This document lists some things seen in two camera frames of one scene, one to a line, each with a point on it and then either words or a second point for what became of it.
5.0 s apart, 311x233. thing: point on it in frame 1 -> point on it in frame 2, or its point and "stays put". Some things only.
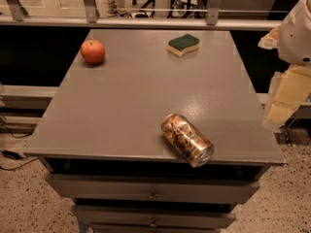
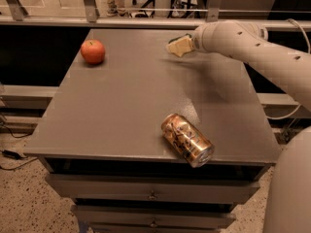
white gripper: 296,36 -> 196,43
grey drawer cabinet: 115,111 stays put
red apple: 92,51 stays put
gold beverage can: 196,148 stays put
